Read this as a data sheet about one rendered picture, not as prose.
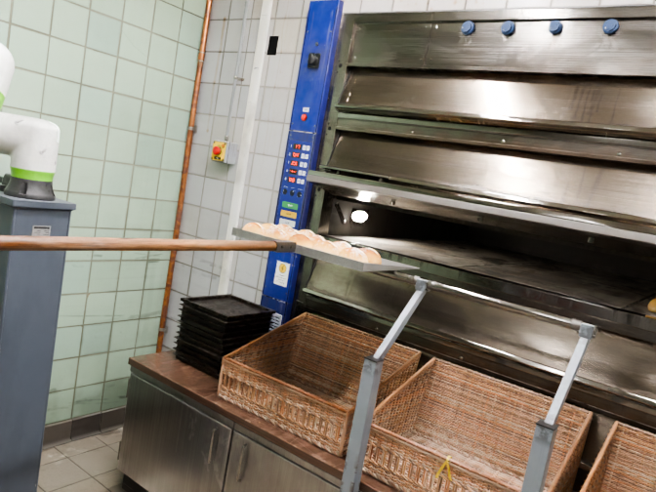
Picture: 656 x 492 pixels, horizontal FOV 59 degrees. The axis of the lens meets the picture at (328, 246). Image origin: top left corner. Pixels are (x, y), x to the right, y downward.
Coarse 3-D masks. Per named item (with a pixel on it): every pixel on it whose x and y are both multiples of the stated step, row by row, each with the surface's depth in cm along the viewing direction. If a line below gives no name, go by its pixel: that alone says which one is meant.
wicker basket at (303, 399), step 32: (320, 320) 240; (256, 352) 222; (288, 352) 240; (320, 352) 236; (352, 352) 228; (416, 352) 215; (224, 384) 208; (256, 384) 199; (288, 384) 231; (320, 384) 232; (352, 384) 225; (384, 384) 194; (288, 416) 192; (320, 416) 184; (352, 416) 181
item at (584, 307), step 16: (336, 240) 241; (384, 256) 227; (400, 256) 223; (432, 272) 215; (448, 272) 211; (464, 272) 208; (496, 288) 201; (512, 288) 197; (528, 288) 194; (560, 304) 188; (576, 304) 185; (592, 304) 183; (608, 320) 180; (624, 320) 177; (640, 320) 175
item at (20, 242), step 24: (0, 240) 111; (24, 240) 114; (48, 240) 118; (72, 240) 123; (96, 240) 127; (120, 240) 132; (144, 240) 137; (168, 240) 143; (192, 240) 149; (216, 240) 156; (240, 240) 164
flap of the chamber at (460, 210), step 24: (336, 192) 240; (360, 192) 222; (384, 192) 210; (408, 192) 205; (456, 216) 209; (480, 216) 195; (504, 216) 184; (528, 216) 180; (576, 240) 187; (600, 240) 176; (624, 240) 167; (648, 240) 161
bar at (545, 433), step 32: (416, 288) 176; (448, 288) 171; (544, 320) 155; (576, 320) 151; (384, 352) 164; (576, 352) 146; (352, 448) 163; (544, 448) 133; (352, 480) 163; (544, 480) 135
